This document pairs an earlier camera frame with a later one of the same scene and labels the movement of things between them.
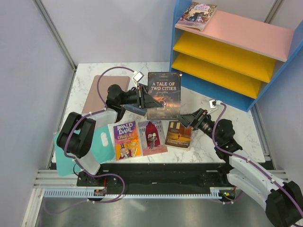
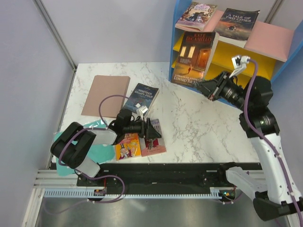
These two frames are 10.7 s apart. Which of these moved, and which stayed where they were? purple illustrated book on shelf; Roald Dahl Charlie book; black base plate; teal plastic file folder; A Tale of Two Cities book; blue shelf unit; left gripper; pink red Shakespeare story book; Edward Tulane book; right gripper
Moved: right gripper; Edward Tulane book; left gripper; A Tale of Two Cities book
Stayed: Roald Dahl Charlie book; purple illustrated book on shelf; blue shelf unit; black base plate; teal plastic file folder; pink red Shakespeare story book
